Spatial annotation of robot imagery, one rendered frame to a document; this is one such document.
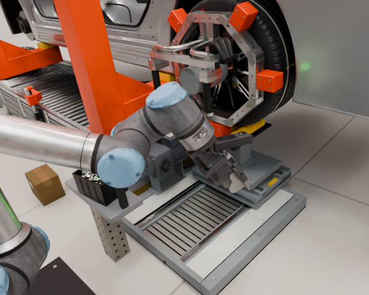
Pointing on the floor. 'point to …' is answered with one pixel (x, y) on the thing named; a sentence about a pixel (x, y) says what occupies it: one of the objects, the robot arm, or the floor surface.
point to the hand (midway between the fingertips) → (248, 184)
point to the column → (112, 237)
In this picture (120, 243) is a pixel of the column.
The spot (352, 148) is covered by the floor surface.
